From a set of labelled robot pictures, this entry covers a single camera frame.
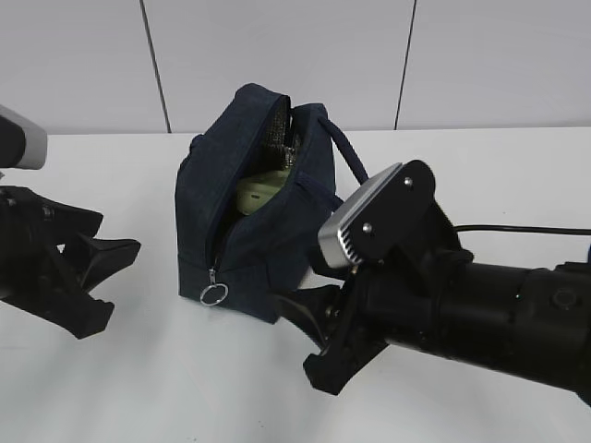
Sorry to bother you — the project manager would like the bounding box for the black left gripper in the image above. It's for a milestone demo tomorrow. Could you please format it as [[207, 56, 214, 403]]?
[[1, 186, 141, 340]]

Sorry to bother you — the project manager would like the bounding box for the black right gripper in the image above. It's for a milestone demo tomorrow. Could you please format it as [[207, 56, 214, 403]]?
[[271, 248, 476, 395]]

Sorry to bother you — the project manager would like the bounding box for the dark blue lunch bag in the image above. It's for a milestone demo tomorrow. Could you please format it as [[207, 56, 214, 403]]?
[[175, 83, 368, 323]]

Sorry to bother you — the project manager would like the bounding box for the silver zipper pull ring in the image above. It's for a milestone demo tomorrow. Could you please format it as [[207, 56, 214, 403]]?
[[200, 267, 230, 307]]

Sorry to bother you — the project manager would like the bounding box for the green lid glass container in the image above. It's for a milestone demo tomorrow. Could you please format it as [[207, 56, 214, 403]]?
[[235, 170, 290, 215]]

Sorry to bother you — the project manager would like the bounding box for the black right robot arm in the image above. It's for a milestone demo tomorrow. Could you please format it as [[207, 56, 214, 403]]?
[[271, 250, 590, 401]]

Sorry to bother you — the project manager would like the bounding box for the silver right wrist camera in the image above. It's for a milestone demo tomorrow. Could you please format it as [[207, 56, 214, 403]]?
[[318, 160, 436, 269]]

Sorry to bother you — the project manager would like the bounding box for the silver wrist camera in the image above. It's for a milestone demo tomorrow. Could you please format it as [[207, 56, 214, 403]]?
[[318, 160, 436, 269], [1, 106, 48, 170]]

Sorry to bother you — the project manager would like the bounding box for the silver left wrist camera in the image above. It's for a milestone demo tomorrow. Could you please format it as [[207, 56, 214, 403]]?
[[1, 106, 48, 170]]

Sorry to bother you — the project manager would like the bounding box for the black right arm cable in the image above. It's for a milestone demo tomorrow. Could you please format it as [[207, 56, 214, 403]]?
[[454, 223, 591, 237]]

